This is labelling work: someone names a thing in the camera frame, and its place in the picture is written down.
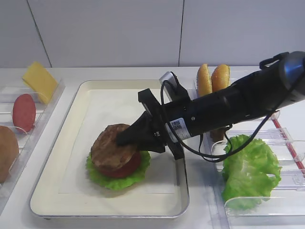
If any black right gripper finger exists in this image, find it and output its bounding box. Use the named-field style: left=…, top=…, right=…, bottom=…
left=137, top=141, right=166, bottom=153

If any red tomato slice in rack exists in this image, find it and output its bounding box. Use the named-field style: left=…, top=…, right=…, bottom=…
left=12, top=94, right=36, bottom=132

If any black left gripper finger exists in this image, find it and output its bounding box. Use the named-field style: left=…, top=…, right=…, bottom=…
left=116, top=114, right=155, bottom=145

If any clear acrylic right rack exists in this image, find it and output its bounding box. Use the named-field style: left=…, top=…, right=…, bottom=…
left=192, top=81, right=305, bottom=229

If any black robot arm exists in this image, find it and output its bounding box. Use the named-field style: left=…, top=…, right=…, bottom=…
left=116, top=51, right=305, bottom=159

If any green lettuce leaf in rack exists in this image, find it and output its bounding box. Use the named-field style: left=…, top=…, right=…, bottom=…
left=222, top=139, right=282, bottom=210

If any white paper tray liner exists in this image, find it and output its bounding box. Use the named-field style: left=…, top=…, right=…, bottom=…
left=59, top=89, right=176, bottom=198

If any yellow cheese slice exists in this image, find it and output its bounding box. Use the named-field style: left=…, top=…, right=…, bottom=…
left=22, top=62, right=58, bottom=104

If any clear acrylic left rack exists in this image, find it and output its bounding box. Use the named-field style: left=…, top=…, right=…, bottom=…
left=0, top=80, right=65, bottom=204

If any red tomato slice on tray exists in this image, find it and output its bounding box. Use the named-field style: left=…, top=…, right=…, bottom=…
left=95, top=151, right=142, bottom=178

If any clear acrylic rack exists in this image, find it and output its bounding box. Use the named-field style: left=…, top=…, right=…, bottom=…
left=192, top=81, right=305, bottom=229
left=0, top=80, right=65, bottom=204

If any brown meat patty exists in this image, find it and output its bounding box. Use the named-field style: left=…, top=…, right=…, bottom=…
left=90, top=124, right=138, bottom=171
left=210, top=127, right=226, bottom=143

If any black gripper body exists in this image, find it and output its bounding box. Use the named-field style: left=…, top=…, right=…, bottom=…
left=138, top=88, right=190, bottom=160

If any green lettuce leaf on tray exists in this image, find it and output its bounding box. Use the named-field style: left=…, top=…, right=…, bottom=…
left=85, top=151, right=151, bottom=191

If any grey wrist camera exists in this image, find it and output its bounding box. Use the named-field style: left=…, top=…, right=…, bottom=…
left=159, top=72, right=179, bottom=102

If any left sesame bun half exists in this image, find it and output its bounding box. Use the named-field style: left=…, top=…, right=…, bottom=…
left=197, top=63, right=213, bottom=97

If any right sesame bun half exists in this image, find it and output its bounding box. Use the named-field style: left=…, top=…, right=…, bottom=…
left=211, top=64, right=230, bottom=92

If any sesame bun half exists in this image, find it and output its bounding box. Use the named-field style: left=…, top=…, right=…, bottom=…
left=211, top=64, right=230, bottom=92
left=197, top=63, right=213, bottom=97

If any brown bun half left rack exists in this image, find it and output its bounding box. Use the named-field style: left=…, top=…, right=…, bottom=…
left=0, top=126, right=19, bottom=183

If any cream metal tray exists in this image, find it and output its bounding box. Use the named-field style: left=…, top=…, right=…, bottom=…
left=30, top=80, right=189, bottom=219

